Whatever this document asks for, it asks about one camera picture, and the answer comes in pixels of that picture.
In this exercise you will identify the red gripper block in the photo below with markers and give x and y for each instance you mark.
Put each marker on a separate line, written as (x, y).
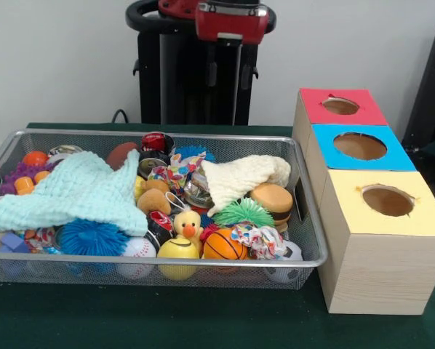
(232, 22)

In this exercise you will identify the colourful confetti paper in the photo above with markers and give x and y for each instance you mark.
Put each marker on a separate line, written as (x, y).
(175, 172)
(257, 238)

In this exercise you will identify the shallow metal mesh bin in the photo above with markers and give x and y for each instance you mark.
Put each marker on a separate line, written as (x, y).
(94, 276)

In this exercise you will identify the wooden box with three holes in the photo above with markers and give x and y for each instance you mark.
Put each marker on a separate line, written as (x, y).
(377, 269)

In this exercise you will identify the cream knitted cloth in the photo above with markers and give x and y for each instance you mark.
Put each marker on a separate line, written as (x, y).
(239, 178)

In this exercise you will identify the toy hamburger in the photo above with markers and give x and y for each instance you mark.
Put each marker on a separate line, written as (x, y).
(272, 203)

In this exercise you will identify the green spiky ball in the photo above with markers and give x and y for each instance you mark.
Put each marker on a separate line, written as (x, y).
(243, 216)

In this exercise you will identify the yellow plush duck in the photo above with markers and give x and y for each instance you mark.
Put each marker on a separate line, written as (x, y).
(186, 223)

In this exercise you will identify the orange toy basketball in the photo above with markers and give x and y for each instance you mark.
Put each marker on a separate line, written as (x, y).
(223, 247)

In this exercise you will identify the yellow smiley ball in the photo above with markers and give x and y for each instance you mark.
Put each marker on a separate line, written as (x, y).
(177, 251)

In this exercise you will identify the toy soccer ball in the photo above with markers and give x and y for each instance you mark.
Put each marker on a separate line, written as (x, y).
(293, 251)

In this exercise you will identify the light blue knitted cloth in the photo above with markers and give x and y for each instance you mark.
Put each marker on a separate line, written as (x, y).
(75, 192)

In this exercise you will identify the large blue spiky ball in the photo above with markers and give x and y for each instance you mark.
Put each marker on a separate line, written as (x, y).
(90, 238)

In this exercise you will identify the dark green table cloth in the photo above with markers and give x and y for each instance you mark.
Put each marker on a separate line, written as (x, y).
(203, 320)

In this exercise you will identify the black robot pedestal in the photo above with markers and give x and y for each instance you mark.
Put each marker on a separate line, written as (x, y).
(188, 91)

